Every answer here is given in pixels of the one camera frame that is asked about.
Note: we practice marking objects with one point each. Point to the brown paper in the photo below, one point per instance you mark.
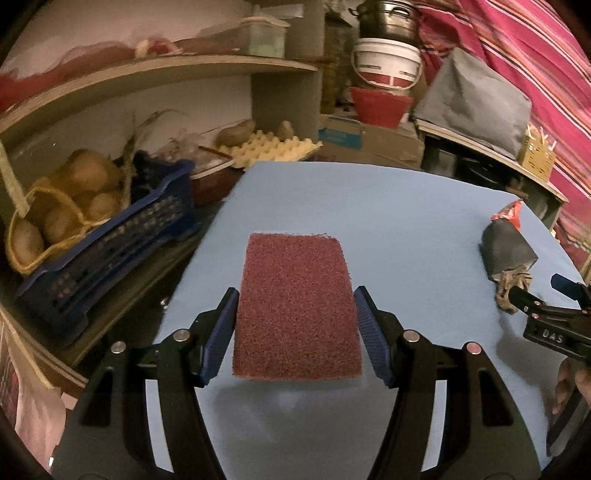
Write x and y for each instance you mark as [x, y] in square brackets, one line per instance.
[505, 282]

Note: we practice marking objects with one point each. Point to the red plastic tub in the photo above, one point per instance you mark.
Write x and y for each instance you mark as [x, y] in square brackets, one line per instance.
[379, 107]

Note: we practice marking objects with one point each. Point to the person's right hand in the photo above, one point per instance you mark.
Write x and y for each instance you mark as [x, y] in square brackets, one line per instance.
[571, 376]

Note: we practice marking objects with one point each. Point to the low wooden shelf unit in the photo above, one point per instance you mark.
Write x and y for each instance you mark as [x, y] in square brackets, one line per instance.
[453, 155]

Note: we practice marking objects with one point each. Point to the yellow woven basket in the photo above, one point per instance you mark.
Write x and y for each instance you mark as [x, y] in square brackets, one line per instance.
[537, 154]

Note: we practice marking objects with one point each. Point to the white red plastic bucket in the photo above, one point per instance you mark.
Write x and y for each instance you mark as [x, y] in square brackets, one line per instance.
[387, 64]

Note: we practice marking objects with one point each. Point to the red wrapper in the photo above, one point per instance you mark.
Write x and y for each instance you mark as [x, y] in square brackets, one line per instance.
[508, 218]

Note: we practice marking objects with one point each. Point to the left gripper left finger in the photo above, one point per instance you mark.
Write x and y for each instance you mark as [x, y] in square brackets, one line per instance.
[138, 417]

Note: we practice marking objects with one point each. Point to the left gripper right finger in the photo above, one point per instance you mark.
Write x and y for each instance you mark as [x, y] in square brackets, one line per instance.
[453, 417]

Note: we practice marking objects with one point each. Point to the tall wall shelf unit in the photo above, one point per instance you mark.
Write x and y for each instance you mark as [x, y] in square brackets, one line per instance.
[162, 77]

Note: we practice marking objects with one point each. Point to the yellow egg tray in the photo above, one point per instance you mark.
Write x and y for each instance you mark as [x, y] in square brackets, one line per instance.
[268, 147]

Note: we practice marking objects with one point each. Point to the maroon scouring pad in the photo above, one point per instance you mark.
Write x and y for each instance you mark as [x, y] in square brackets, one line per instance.
[296, 312]

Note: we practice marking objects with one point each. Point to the pink striped blanket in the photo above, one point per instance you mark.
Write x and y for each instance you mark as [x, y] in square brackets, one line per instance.
[530, 45]

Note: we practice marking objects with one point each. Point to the cardboard box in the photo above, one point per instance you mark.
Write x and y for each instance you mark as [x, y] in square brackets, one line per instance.
[348, 140]

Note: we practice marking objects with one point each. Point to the clear plastic food container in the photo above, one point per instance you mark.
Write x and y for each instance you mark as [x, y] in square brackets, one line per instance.
[263, 36]

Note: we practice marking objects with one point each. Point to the dark blue plastic crate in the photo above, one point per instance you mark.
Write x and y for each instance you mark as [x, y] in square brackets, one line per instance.
[60, 292]

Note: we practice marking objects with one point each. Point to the black ridged plastic wrapper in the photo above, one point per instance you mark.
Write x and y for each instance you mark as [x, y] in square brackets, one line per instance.
[504, 249]

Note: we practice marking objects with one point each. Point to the steel cooking pot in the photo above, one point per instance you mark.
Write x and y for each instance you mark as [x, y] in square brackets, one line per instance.
[390, 20]

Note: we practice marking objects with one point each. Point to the net bag of potatoes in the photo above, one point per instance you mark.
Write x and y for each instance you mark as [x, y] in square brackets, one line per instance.
[63, 208]

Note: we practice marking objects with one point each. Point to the red lidded container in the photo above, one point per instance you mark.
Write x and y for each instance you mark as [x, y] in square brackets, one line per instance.
[214, 176]

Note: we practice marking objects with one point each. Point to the grey fabric bag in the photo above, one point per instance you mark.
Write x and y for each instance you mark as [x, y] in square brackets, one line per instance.
[470, 98]

